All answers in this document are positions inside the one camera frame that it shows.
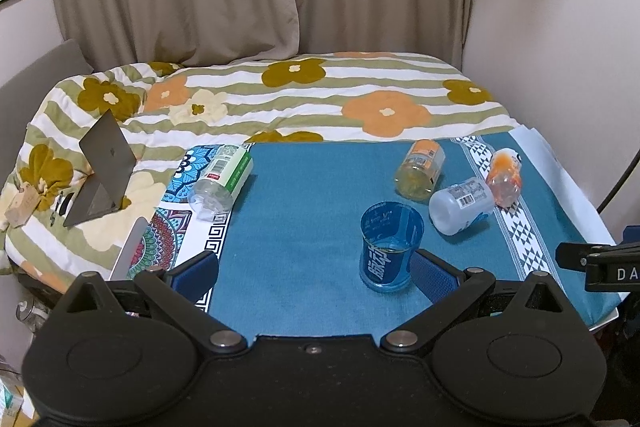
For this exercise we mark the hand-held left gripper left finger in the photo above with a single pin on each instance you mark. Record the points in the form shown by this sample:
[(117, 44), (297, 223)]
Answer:
[(196, 271)]

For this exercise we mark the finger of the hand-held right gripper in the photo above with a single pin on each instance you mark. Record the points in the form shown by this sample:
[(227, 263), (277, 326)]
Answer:
[(572, 253)]

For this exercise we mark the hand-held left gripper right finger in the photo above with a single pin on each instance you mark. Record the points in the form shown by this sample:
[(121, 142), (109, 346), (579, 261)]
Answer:
[(434, 279)]

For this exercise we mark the blue transparent cup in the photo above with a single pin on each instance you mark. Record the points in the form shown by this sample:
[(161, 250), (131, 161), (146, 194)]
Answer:
[(390, 252)]

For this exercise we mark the clear cup white label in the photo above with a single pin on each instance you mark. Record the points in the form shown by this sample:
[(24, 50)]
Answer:
[(462, 206)]

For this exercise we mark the clear cup green label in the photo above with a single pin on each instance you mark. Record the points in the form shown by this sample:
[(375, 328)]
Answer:
[(222, 182)]

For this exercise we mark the orange fish print cup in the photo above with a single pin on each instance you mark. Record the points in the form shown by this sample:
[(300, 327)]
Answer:
[(505, 179)]

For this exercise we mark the clear cup orange label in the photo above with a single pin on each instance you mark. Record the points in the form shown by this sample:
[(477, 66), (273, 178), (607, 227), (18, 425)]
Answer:
[(420, 167)]

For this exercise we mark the colourful mandala printed cloth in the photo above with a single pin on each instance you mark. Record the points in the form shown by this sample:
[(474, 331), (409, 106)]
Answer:
[(172, 217)]

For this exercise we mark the blue table cloth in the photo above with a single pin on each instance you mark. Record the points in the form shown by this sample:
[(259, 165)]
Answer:
[(310, 207)]

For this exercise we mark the grey laptop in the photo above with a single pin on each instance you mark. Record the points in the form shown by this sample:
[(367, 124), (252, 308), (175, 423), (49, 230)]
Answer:
[(102, 157)]

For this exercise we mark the glass jar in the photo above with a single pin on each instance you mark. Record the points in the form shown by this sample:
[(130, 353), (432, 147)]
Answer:
[(31, 317)]

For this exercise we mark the beige paper tag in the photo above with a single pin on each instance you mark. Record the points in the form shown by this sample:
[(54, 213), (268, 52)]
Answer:
[(19, 206)]

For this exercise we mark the floral striped blanket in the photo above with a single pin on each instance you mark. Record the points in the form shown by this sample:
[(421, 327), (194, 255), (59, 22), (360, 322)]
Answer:
[(310, 102)]

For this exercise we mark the cardboard box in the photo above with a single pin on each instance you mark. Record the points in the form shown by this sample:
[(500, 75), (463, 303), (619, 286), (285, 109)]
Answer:
[(10, 399)]

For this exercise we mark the grey headboard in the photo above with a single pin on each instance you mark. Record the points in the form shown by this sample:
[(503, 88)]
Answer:
[(35, 72)]

